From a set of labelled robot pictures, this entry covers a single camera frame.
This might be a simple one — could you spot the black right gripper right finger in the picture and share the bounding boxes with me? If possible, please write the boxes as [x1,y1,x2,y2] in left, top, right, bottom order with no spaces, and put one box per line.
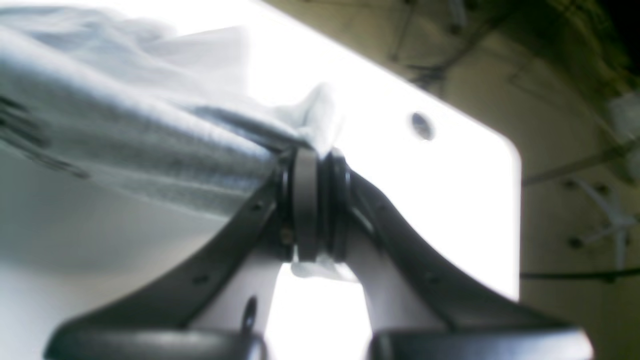
[320,149,594,360]

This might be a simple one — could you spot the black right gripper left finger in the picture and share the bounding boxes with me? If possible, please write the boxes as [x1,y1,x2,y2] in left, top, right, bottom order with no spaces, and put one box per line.
[45,148,319,360]

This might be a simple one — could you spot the grey T-shirt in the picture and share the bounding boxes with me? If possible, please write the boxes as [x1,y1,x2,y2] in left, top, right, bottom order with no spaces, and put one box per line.
[0,5,361,283]

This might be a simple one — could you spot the left table grommet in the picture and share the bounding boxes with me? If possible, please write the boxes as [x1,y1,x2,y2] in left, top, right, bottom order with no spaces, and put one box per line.
[410,112,435,141]

